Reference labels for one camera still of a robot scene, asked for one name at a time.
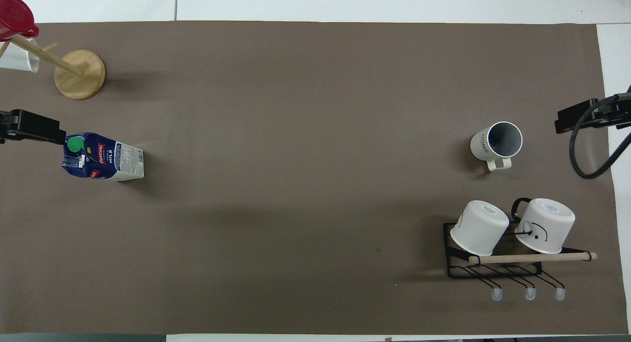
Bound blue and white milk carton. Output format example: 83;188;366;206
62;132;145;182

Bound small white cup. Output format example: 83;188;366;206
0;38;40;74

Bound red cup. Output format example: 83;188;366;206
0;0;39;42

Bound white mug with grey inside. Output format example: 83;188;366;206
469;121;524;172

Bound plain white mug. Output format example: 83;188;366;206
449;200;510;257

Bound white mug with face print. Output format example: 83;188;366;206
511;197;576;255

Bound wooden mug tree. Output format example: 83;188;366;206
0;34;107;101

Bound black wire rack with wooden bar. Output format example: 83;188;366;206
442;222;598;302

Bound black cable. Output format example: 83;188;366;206
569;93;631;180

